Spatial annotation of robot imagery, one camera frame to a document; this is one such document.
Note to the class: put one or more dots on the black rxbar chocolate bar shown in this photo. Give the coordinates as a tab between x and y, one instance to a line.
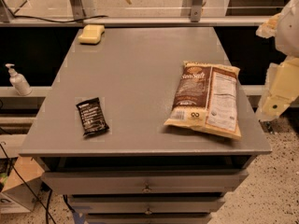
92	117

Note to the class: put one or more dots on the bottom grey drawer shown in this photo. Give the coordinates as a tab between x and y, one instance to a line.
149	219

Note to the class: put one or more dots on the grey drawer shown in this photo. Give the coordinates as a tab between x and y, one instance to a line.
79	183
149	219
146	204

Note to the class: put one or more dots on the metal frame post right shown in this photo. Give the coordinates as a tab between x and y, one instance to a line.
192	9

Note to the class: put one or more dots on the cardboard box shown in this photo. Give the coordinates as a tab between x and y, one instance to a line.
19	192

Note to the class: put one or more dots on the white pump lotion bottle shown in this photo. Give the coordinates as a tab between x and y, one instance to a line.
18	81

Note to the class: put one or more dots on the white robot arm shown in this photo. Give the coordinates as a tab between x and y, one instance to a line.
287	33

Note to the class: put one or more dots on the metal frame post left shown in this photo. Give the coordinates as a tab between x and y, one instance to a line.
82	9

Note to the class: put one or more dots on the middle grey drawer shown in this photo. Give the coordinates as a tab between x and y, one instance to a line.
146	204

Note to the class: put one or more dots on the metal frame post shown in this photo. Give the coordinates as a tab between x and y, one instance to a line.
82	9
192	9

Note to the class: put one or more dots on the top grey drawer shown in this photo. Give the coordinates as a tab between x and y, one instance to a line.
79	183

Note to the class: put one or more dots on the yellow sponge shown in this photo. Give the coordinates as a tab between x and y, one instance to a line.
91	34

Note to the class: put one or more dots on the brown sea salt chip bag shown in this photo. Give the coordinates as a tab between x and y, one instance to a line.
206	100

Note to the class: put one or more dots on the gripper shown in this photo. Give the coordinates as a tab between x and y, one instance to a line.
289	34

